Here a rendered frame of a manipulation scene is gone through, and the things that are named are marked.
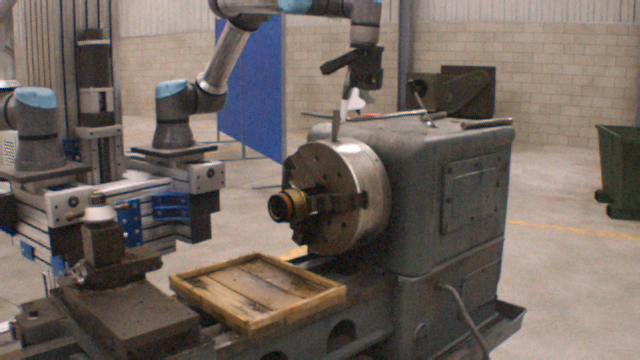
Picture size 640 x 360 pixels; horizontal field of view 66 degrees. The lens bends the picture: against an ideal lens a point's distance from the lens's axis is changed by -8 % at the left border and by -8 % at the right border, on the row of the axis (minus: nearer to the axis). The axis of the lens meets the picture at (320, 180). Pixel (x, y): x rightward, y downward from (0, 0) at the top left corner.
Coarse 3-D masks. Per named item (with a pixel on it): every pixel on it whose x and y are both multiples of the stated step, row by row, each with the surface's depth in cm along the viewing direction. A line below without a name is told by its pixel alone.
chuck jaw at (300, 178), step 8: (296, 152) 149; (288, 160) 146; (296, 160) 146; (288, 168) 146; (296, 168) 144; (304, 168) 146; (288, 176) 144; (296, 176) 143; (304, 176) 144; (288, 184) 141; (296, 184) 141; (304, 184) 143; (312, 184) 145; (320, 184) 147
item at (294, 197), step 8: (280, 192) 138; (288, 192) 136; (296, 192) 137; (304, 192) 141; (272, 200) 137; (280, 200) 134; (288, 200) 134; (296, 200) 135; (304, 200) 136; (272, 208) 138; (280, 208) 140; (288, 208) 134; (296, 208) 135; (304, 208) 137; (272, 216) 137; (280, 216) 139; (288, 216) 134; (296, 216) 136; (304, 216) 137
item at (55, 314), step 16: (32, 304) 117; (48, 304) 116; (64, 304) 113; (16, 320) 110; (32, 320) 108; (48, 320) 108; (64, 320) 110; (80, 320) 106; (32, 336) 106; (48, 336) 108; (80, 336) 105; (96, 336) 99; (208, 336) 101; (96, 352) 99; (112, 352) 94; (160, 352) 95; (176, 352) 95; (192, 352) 97; (208, 352) 99
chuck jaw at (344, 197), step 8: (312, 200) 136; (320, 200) 136; (328, 200) 135; (336, 200) 134; (344, 200) 133; (352, 200) 135; (360, 200) 135; (312, 208) 136; (320, 208) 136; (328, 208) 136; (336, 208) 135; (344, 208) 133; (352, 208) 135
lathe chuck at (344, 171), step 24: (312, 144) 144; (336, 144) 141; (312, 168) 145; (336, 168) 138; (360, 168) 137; (312, 192) 150; (336, 192) 140; (360, 192) 134; (336, 216) 141; (360, 216) 135; (312, 240) 149; (336, 240) 142
